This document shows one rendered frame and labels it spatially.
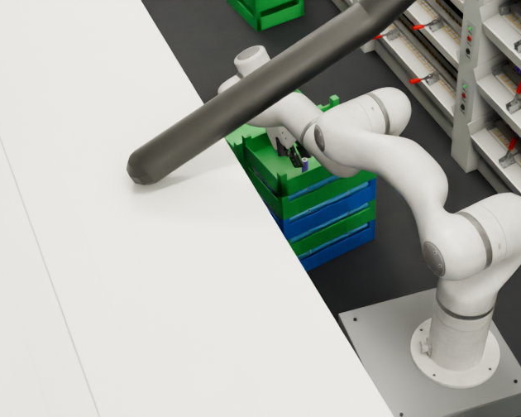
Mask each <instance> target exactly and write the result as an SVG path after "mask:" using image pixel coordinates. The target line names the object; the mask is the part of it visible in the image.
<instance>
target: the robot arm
mask: <svg viewBox="0 0 521 417"><path fill-rule="evenodd" d="M269 60H270V57H269V56H268V54H267V52H266V50H265V47H264V46H252V47H250V48H248V49H246V50H244V51H243V52H241V53H240V54H239V55H238V56H237V57H236V58H235V60H234V64H235V66H236V67H237V70H238V72H237V74H236V75H234V76H233V77H231V78H230V79H229V80H227V81H226V82H224V83H223V84H222V85H221V86H220V87H219V89H218V94H220V93H221V92H223V91H224V90H226V89H228V88H229V87H231V86H232V85H234V84H235V83H236V82H238V81H239V80H241V79H243V78H244V77H246V76H247V75H248V74H250V73H251V72H253V71H254V70H256V69H258V68H259V67H261V66H262V65H263V64H265V63H266V62H268V61H269ZM410 116H411V104H410V101H409V99H408V97H407V96H406V95H405V94H404V93H403V92H402V91H400V90H398V89H396V88H382V89H377V90H374V91H371V92H369V93H366V94H364V95H361V96H360V97H357V98H354V99H352V100H349V101H347V102H345V103H342V104H340V105H337V106H336V107H334V108H331V109H329V110H327V111H326V112H324V113H323V112H322V111H321V110H320V109H319V108H318V107H317V106H316V105H315V104H314V103H313V102H311V101H310V100H309V99H308V98H307V97H306V96H304V95H303V94H301V93H291V94H289V95H288V96H286V97H285V98H283V99H281V100H280V101H279V102H278V103H276V104H274V105H273V106H271V107H270V108H268V109H266V110H265V111H264V112H263V113H261V114H259V115H258V116H256V117H254V118H253V119H251V120H250V121H249V122H247V123H246V124H247V125H250V126H253V127H264V128H265V130H266V132H267V135H268V137H269V139H270V142H271V144H272V146H273V147H274V149H275V150H277V152H278V156H287V157H289V158H290V160H291V162H292V164H293V166H294V168H301V167H304V163H303V161H302V159H301V158H304V157H306V158H311V157H312V156H313V157H314V158H315V159H316V160H317V161H318V162H319V163H320V164H321V165H322V166H323V167H324V168H325V169H326V170H327V171H328V172H330V173H331V174H333V175H335V176H338V177H342V178H348V177H352V176H354V175H356V174H357V173H359V172H360V171H361V170H366V171H369V172H371V173H374V174H376V175H378V176H380V177H381V178H383V179H384V180H385V181H386V182H387V183H388V184H389V185H390V186H391V187H392V188H393V189H394V190H395V191H396V192H397V193H398V194H399V195H400V196H401V197H402V198H403V200H404V201H405V202H406V204H407V205H408V206H409V207H410V209H411V211H412V213H413V216H414V219H415V222H416V224H417V228H418V235H419V240H420V245H421V248H422V253H423V257H424V259H425V261H426V262H427V264H428V267H429V268H430V269H431V271H432V272H433V273H434V274H436V275H437V276H439V279H438V282H437V290H436V295H435V300H434V306H433V315H432V317H431V318H430V319H428V320H426V321H424V322H423V323H422V324H420V325H419V326H418V328H417V329H416V330H415V332H414V334H413V336H412V340H411V344H410V352H411V357H412V359H413V363H414V364H415V366H416V367H417V368H418V369H419V370H420V372H421V373H422V374H423V375H425V376H426V377H427V378H428V379H429V380H431V381H433V382H435V383H437V384H439V385H441V386H446V387H450V388H457V389H461V388H469V387H474V386H478V385H480V384H482V383H483V382H485V381H487V380H488V379H489V378H491V377H492V375H493V374H494V373H495V371H496V369H497V366H498V365H499V344H498V343H497V341H496V339H495V337H494V335H493V334H492V332H491V331H490V330H489V329H490V323H491V319H492V315H493V312H494V308H495V301H496V298H497V294H498V291H499V290H500V288H501V287H502V286H503V285H504V283H505V282H506V281H507V280H508V279H509V278H510V277H511V276H512V275H513V273H515V272H516V270H517V269H518V268H519V266H520V265H521V196H519V195H517V194H512V193H502V194H496V195H493V196H490V197H489V198H486V199H483V200H481V201H480V202H478V203H475V204H472V205H471V206H469V207H467V208H464V209H463V210H461V211H459V212H456V213H448V212H447V211H445V210H444V208H443V206H444V204H445V202H446V200H447V193H448V182H447V177H446V175H445V173H444V171H443V170H442V168H441V166H440V165H439V164H438V163H437V162H436V161H435V160H434V159H433V158H432V157H431V156H430V155H429V154H428V153H427V152H426V151H425V150H424V149H423V148H422V147H421V146H420V145H419V144H417V143H416V142H415V141H412V140H409V139H407V138H404V137H399V135H400V134H401V133H402V131H403V130H404V129H405V128H406V126H407V124H408V122H409V119H410ZM294 143H296V144H297V145H296V148H297V150H298V152H299V154H297V152H296V150H295V148H294ZM289 148H290V151H289ZM300 156H301V157H300Z"/></svg>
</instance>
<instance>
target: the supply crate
mask: <svg viewBox="0 0 521 417"><path fill-rule="evenodd" d="M337 105H339V97H338V96H337V95H333V96H331V97H330V104H328V105H326V106H324V107H321V108H320V110H321V111H322V112H323V113H324V112H326V111H327V110H329V109H331V108H334V107H336V106H337ZM241 137H242V147H243V155H244V158H245V159H246V160H247V161H248V162H249V163H250V164H251V166H252V167H253V168H254V169H255V170H256V171H257V172H258V173H259V174H260V176H261V177H262V178H263V179H264V180H265V181H266V182H267V183H268V184H269V186H270V187H271V188H272V189H273V190H274V191H275V192H276V193H277V194H278V195H279V196H280V197H281V198H282V199H283V198H285V197H287V196H289V195H291V194H294V193H296V192H298V191H300V190H302V189H305V188H307V187H309V186H310V185H314V184H316V183H317V182H319V181H322V180H325V179H326V178H328V177H331V176H333V174H331V173H330V172H328V171H327V170H326V169H325V168H324V167H323V166H322V165H320V163H319V162H318V161H317V160H316V159H315V158H314V157H313V156H312V157H311V158H308V170H306V171H305V172H303V173H302V168H294V166H293V164H292V162H291V160H290V158H289V157H287V156H278V152H276V151H275V149H274V147H273V146H272V144H271V142H270V139H269V137H268V135H267V132H262V133H261V134H259V135H256V136H254V137H251V135H250V134H249V133H248V132H246V133H244V134H242V135H241Z"/></svg>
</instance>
